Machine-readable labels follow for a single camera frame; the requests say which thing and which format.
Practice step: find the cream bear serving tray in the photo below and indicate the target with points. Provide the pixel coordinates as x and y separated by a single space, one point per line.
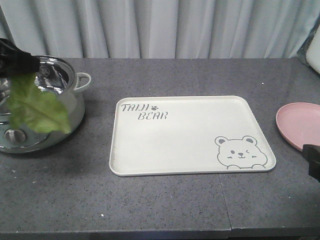
187 135

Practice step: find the pink round plate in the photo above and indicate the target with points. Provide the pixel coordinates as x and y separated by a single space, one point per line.
299 124

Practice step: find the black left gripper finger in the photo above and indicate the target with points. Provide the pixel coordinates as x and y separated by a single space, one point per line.
14 61

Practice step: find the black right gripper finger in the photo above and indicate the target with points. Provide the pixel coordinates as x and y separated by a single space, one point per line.
311 153

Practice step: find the green lettuce leaf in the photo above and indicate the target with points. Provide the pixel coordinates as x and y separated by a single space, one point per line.
40 111

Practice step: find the grey curtain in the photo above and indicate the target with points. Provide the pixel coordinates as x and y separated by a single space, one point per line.
159 29

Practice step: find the green electric cooking pot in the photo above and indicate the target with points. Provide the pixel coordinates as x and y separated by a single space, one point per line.
56 76

